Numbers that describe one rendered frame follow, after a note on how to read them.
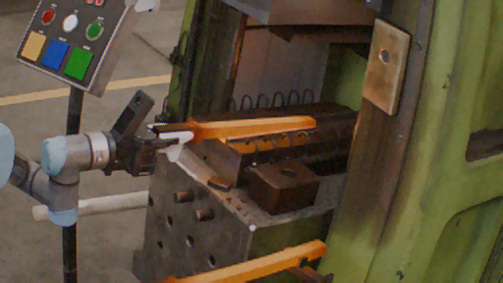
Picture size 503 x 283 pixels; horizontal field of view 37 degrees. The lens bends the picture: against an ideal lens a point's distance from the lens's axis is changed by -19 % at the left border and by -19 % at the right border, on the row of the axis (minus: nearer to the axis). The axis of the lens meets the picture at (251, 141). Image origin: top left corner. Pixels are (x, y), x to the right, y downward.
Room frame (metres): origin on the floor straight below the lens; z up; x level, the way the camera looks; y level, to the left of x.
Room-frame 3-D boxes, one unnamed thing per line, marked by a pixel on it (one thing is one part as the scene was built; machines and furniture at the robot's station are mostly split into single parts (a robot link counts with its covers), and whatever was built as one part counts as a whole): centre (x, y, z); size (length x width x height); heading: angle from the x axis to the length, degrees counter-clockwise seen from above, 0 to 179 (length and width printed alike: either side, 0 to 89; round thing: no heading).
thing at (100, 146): (1.50, 0.30, 1.00); 0.08 x 0.05 x 0.08; 40
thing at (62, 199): (1.45, 0.38, 0.90); 0.11 x 0.08 x 0.11; 68
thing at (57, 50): (1.98, 0.56, 1.01); 0.07 x 0.05 x 0.07; 65
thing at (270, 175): (1.62, -0.08, 0.95); 0.12 x 0.08 x 0.06; 130
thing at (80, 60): (1.93, 0.47, 1.01); 0.07 x 0.05 x 0.07; 65
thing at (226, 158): (1.85, -0.08, 0.96); 0.42 x 0.20 x 0.09; 130
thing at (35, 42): (2.02, 0.65, 1.01); 0.07 x 0.05 x 0.07; 65
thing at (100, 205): (1.92, 0.37, 0.62); 0.44 x 0.05 x 0.05; 130
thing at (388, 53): (1.56, -0.22, 1.27); 0.09 x 0.02 x 0.17; 40
